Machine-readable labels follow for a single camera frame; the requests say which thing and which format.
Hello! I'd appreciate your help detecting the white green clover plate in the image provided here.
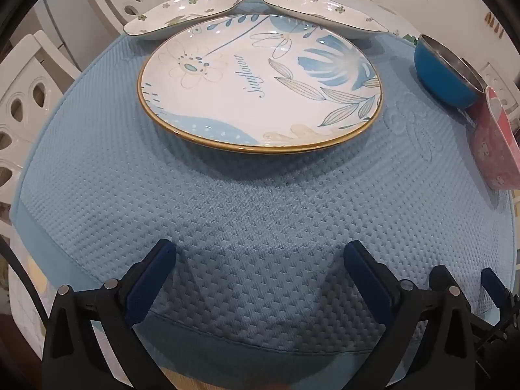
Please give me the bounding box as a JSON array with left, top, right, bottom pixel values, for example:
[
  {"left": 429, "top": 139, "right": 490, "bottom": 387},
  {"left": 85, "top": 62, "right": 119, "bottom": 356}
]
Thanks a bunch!
[
  {"left": 260, "top": 0, "right": 391, "bottom": 40},
  {"left": 123, "top": 0, "right": 249, "bottom": 41}
]

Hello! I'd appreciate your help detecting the pink ceramic bowl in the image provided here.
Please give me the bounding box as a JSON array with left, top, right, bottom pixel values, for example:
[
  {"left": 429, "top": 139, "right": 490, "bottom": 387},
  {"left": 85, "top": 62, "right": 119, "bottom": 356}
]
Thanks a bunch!
[{"left": 469, "top": 85, "right": 520, "bottom": 191}]

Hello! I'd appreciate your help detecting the floral tablecloth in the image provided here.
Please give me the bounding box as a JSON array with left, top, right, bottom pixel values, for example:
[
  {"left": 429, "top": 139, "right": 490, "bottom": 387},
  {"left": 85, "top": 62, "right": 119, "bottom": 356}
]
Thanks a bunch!
[{"left": 7, "top": 248, "right": 411, "bottom": 390}]

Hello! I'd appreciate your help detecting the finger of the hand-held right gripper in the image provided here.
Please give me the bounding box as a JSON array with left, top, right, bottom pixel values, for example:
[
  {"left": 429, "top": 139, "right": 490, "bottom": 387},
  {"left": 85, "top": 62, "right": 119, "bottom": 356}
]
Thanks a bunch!
[{"left": 475, "top": 268, "right": 520, "bottom": 345}]

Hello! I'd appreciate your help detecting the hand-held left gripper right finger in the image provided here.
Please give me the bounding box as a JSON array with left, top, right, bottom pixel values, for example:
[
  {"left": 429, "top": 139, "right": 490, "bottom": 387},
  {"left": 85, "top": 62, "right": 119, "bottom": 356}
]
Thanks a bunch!
[{"left": 343, "top": 240, "right": 488, "bottom": 390}]

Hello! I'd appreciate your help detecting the black cable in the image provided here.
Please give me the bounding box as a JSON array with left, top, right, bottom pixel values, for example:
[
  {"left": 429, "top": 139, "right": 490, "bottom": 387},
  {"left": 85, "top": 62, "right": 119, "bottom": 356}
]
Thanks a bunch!
[{"left": 0, "top": 238, "right": 45, "bottom": 334}]

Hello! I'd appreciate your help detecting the blue steel bowl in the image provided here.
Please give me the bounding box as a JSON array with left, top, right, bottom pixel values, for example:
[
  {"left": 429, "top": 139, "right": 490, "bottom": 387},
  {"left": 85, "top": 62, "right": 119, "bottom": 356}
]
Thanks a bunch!
[{"left": 413, "top": 33, "right": 487, "bottom": 110}]

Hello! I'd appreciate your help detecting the large blue floral plate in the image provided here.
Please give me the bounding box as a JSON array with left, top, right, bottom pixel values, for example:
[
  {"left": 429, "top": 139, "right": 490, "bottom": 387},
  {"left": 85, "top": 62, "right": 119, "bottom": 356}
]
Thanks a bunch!
[{"left": 137, "top": 13, "right": 383, "bottom": 155}]

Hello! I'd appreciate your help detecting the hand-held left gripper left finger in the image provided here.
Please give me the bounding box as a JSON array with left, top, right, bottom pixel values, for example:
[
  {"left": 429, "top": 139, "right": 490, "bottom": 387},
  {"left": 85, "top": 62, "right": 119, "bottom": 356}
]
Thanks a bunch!
[{"left": 41, "top": 239, "right": 179, "bottom": 390}]

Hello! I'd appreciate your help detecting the light blue table mat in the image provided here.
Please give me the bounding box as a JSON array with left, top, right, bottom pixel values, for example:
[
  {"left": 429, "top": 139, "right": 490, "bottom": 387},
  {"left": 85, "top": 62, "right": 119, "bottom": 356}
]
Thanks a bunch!
[{"left": 10, "top": 0, "right": 516, "bottom": 370}]

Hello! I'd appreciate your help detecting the hanging tassel wall ornament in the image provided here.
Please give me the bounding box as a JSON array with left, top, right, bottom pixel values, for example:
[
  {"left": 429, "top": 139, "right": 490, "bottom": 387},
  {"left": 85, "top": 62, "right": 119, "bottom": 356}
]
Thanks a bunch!
[{"left": 485, "top": 11, "right": 506, "bottom": 40}]

